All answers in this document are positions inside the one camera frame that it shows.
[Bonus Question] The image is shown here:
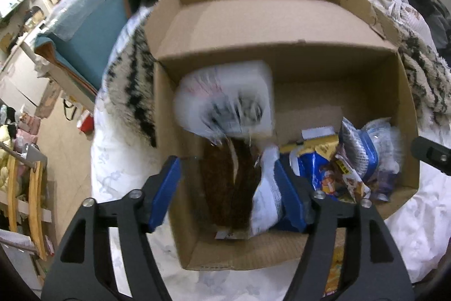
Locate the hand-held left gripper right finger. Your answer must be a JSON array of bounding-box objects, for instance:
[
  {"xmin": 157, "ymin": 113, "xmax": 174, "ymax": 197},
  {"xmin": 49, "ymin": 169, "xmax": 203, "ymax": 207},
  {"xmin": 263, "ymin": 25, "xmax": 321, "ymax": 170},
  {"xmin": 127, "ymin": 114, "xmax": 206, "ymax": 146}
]
[{"xmin": 275, "ymin": 160, "xmax": 414, "ymax": 301}]

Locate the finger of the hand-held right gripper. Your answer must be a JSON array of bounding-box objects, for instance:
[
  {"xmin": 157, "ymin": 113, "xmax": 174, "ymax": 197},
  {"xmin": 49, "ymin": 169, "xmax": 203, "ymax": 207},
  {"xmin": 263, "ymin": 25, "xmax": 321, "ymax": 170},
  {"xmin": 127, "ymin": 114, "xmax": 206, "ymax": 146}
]
[{"xmin": 410, "ymin": 136, "xmax": 451, "ymax": 176}]

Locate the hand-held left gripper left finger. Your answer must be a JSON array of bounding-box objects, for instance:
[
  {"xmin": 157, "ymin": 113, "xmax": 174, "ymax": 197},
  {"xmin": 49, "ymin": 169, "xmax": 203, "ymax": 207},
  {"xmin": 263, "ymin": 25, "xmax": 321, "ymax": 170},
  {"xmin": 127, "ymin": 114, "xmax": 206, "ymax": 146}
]
[{"xmin": 40, "ymin": 156, "xmax": 182, "ymax": 301}]

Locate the red white blue snack packet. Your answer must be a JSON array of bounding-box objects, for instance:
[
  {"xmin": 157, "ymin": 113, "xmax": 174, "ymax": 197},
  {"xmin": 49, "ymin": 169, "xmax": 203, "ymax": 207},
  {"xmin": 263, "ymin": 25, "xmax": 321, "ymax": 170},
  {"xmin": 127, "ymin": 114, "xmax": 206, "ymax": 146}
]
[{"xmin": 291, "ymin": 151, "xmax": 348, "ymax": 203}]

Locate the clear bluish snack packet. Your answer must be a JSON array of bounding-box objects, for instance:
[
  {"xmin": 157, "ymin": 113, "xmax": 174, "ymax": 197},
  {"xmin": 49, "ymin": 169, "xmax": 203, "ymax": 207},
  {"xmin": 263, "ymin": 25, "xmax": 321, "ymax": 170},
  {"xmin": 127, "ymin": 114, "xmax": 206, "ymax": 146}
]
[{"xmin": 363, "ymin": 118, "xmax": 404, "ymax": 203}]

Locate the yellow white snack packet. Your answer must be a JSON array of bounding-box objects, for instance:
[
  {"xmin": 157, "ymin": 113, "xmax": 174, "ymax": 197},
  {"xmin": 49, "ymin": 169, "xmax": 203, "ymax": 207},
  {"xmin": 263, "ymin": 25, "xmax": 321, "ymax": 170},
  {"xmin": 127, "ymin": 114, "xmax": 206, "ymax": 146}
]
[{"xmin": 280, "ymin": 126, "xmax": 341, "ymax": 161}]

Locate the brown white snack packet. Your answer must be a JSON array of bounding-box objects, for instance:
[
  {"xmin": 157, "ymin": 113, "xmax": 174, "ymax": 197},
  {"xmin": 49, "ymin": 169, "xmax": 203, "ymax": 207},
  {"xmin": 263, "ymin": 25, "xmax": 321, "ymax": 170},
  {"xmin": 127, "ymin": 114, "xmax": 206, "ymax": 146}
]
[{"xmin": 201, "ymin": 137, "xmax": 286, "ymax": 240}]

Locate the brown yellow snack packet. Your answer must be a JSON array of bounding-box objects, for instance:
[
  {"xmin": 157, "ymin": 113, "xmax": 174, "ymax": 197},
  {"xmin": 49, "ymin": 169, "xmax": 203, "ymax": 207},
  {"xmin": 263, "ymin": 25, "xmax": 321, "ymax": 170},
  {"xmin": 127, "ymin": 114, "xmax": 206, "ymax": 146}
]
[{"xmin": 335, "ymin": 156, "xmax": 372, "ymax": 205}]

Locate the brown cardboard box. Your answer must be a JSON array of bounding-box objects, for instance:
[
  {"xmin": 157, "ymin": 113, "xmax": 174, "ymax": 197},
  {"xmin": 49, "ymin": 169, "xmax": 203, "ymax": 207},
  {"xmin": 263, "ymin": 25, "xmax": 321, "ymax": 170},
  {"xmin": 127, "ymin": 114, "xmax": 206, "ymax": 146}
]
[{"xmin": 143, "ymin": 0, "xmax": 421, "ymax": 271}]

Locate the red cup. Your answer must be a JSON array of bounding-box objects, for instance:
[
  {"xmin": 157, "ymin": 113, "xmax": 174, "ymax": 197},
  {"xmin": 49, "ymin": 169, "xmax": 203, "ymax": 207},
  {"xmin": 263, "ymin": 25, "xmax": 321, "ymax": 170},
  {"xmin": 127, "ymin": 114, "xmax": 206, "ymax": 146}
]
[{"xmin": 77, "ymin": 111, "xmax": 94, "ymax": 135}]

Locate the wooden rack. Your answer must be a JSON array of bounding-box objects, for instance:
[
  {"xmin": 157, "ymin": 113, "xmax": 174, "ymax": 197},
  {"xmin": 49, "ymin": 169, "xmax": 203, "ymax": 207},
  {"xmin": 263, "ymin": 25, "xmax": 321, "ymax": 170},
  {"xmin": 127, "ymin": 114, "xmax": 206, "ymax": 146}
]
[{"xmin": 0, "ymin": 142, "xmax": 57, "ymax": 261}]

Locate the dark garment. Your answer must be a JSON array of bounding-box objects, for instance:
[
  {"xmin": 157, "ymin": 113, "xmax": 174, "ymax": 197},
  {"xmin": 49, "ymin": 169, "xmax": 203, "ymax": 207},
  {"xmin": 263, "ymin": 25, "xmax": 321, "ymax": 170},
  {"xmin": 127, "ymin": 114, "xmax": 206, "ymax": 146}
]
[{"xmin": 405, "ymin": 0, "xmax": 451, "ymax": 51}]

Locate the flat cardboard box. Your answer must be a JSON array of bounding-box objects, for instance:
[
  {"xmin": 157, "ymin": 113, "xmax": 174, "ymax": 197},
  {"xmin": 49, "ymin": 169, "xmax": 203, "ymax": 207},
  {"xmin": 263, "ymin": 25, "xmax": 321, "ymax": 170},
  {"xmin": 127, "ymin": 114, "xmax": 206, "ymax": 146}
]
[{"xmin": 0, "ymin": 40, "xmax": 53, "ymax": 118}]

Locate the teal chair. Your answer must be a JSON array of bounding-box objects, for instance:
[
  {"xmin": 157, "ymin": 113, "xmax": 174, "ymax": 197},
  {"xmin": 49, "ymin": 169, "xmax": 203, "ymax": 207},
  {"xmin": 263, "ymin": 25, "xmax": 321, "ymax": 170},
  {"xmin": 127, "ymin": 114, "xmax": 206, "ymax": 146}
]
[{"xmin": 35, "ymin": 0, "xmax": 132, "ymax": 93}]

